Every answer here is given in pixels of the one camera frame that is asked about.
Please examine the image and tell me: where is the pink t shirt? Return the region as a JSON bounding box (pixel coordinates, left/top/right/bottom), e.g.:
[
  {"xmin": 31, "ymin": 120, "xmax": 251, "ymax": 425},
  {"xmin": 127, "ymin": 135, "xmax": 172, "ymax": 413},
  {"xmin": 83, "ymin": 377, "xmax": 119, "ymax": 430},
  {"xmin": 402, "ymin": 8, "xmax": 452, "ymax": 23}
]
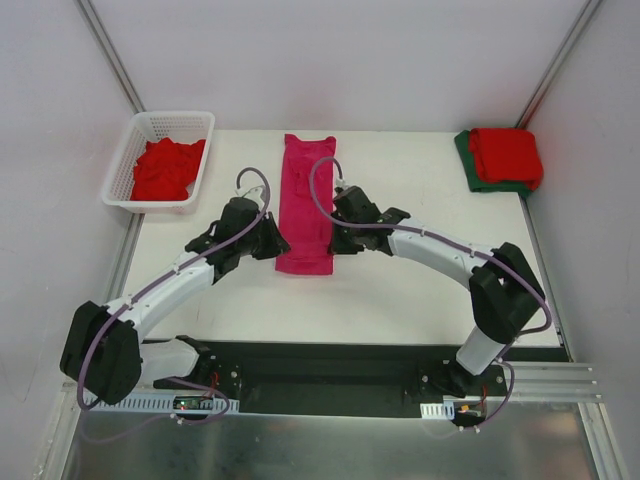
[{"xmin": 275, "ymin": 133, "xmax": 337, "ymax": 276}]

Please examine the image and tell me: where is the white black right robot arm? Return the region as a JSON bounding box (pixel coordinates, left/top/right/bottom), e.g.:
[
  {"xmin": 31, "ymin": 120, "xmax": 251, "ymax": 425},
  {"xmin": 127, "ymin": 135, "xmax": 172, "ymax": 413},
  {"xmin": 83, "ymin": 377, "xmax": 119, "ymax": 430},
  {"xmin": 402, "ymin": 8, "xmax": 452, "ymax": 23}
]
[{"xmin": 331, "ymin": 181, "xmax": 552, "ymax": 395}]

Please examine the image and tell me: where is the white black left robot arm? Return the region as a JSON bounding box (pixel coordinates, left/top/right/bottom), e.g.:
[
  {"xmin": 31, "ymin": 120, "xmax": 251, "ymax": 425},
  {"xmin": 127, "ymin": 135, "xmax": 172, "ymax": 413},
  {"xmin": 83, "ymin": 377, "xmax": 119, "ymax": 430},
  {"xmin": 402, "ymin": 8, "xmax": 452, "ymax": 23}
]
[{"xmin": 59, "ymin": 196, "xmax": 290, "ymax": 405}]

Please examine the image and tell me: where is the crumpled red t shirt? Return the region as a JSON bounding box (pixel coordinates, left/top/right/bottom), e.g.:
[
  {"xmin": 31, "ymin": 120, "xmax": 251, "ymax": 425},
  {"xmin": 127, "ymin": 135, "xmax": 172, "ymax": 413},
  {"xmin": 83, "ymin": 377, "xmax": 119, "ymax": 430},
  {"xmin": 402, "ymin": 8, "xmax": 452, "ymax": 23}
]
[{"xmin": 130, "ymin": 138, "xmax": 205, "ymax": 202}]

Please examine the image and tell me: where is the folded green t shirt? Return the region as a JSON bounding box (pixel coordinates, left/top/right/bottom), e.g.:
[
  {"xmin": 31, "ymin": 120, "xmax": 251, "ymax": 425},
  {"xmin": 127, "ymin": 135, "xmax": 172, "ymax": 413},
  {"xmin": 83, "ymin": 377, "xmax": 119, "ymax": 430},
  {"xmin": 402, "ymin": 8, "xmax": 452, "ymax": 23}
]
[{"xmin": 454, "ymin": 130, "xmax": 533, "ymax": 199}]

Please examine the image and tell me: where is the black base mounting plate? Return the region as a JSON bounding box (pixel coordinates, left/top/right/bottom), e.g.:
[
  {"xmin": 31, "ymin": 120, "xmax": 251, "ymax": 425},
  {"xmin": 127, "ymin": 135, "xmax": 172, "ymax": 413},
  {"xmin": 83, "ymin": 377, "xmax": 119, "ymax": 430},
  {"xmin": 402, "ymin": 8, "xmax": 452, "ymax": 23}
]
[{"xmin": 152, "ymin": 339, "xmax": 516, "ymax": 416}]

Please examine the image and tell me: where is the white plastic laundry basket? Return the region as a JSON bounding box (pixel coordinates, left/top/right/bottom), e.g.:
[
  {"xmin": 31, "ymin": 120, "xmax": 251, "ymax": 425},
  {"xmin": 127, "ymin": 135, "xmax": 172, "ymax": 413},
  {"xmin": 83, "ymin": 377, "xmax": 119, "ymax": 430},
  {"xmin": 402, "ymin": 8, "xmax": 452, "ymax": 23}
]
[{"xmin": 101, "ymin": 110, "xmax": 216, "ymax": 215}]

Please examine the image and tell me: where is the folded red t shirt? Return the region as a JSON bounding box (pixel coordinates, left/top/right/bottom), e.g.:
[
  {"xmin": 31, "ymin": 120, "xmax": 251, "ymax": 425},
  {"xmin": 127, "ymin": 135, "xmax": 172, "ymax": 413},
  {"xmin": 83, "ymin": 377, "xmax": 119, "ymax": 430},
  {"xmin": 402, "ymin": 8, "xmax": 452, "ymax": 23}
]
[{"xmin": 469, "ymin": 128, "xmax": 544, "ymax": 190}]

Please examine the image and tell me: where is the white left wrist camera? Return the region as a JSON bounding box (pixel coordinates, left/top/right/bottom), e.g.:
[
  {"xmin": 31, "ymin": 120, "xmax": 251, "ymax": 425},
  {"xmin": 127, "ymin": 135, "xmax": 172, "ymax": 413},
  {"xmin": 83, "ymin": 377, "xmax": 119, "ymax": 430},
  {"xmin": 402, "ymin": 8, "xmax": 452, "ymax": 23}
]
[{"xmin": 235, "ymin": 185, "xmax": 266, "ymax": 207}]

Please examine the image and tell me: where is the left white slotted cable duct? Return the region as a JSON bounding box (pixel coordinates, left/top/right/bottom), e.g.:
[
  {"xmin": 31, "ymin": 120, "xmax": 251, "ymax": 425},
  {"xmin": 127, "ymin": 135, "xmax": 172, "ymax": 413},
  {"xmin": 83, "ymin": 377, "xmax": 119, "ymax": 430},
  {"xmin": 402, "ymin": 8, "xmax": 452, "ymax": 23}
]
[{"xmin": 93, "ymin": 393, "xmax": 239, "ymax": 415}]

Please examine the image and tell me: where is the white slotted cable duct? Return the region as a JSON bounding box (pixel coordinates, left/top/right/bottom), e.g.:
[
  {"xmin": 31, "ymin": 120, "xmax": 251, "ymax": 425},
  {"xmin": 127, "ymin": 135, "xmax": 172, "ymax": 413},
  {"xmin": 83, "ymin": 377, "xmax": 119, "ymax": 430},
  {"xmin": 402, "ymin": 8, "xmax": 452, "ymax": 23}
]
[
  {"xmin": 420, "ymin": 401, "xmax": 455, "ymax": 421},
  {"xmin": 93, "ymin": 393, "xmax": 239, "ymax": 415}
]

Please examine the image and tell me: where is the right white slotted cable duct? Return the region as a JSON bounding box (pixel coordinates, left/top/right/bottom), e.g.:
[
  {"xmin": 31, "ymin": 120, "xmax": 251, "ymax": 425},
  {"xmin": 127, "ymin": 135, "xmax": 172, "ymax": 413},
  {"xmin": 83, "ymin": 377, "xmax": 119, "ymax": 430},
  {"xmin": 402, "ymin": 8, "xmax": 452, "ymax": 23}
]
[{"xmin": 420, "ymin": 401, "xmax": 455, "ymax": 421}]

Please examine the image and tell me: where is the aluminium frame rail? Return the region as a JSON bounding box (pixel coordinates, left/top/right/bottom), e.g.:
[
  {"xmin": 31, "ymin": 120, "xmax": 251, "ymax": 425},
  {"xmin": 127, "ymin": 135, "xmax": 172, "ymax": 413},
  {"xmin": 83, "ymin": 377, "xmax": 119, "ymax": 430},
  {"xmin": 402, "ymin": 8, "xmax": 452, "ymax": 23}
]
[{"xmin": 511, "ymin": 362, "xmax": 604, "ymax": 403}]

